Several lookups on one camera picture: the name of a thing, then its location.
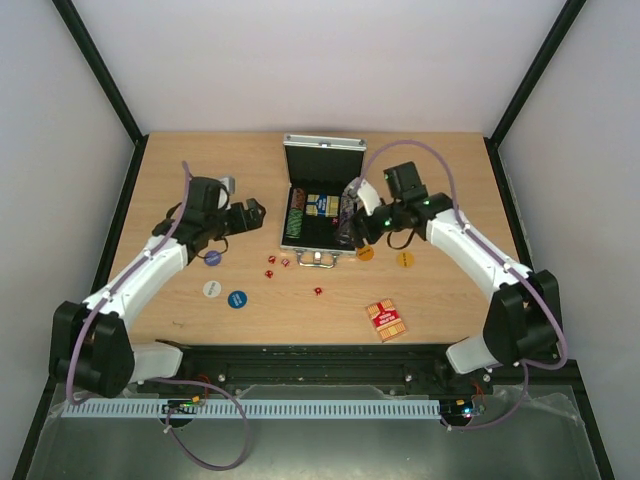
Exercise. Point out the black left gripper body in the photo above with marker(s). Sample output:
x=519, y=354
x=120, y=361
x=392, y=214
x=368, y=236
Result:
x=240, y=224

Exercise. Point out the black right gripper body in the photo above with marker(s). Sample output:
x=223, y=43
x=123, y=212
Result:
x=358, y=230

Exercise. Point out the orange round button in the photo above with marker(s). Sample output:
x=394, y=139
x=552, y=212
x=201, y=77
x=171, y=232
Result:
x=365, y=253

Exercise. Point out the yellow round button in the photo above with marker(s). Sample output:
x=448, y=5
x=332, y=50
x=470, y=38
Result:
x=405, y=259

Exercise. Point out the purple round button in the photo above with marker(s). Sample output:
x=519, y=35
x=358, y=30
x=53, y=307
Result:
x=212, y=258

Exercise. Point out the white dealer button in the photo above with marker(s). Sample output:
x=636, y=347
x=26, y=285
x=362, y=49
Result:
x=212, y=289

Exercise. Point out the blue round button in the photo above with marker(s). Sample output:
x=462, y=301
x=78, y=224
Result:
x=237, y=299

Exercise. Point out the aluminium poker case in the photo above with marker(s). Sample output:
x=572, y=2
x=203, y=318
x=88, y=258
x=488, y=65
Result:
x=320, y=165

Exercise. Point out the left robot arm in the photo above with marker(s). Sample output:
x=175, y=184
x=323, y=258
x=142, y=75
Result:
x=90, y=346

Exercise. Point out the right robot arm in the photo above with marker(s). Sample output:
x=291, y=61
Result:
x=522, y=325

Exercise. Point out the purple poker chip stack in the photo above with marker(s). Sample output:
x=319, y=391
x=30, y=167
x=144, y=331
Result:
x=349, y=205

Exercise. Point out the green poker chip stack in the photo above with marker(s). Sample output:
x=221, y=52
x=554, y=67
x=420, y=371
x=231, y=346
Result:
x=294, y=222

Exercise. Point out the brown poker chip stack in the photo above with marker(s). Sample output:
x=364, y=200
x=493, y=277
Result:
x=298, y=199

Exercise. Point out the blue gold card deck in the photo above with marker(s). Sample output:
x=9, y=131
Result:
x=322, y=205

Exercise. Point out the red card deck box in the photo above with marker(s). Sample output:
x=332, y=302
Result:
x=386, y=320

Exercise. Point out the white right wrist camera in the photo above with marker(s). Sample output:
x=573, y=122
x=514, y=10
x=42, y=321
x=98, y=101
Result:
x=360, y=189

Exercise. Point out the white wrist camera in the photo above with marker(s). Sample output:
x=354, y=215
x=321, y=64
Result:
x=227, y=189
x=360, y=189

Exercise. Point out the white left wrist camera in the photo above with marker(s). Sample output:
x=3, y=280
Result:
x=227, y=189

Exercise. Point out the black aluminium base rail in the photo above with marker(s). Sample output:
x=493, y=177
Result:
x=396, y=369

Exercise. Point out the light blue cable duct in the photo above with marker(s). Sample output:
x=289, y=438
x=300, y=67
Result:
x=258, y=409

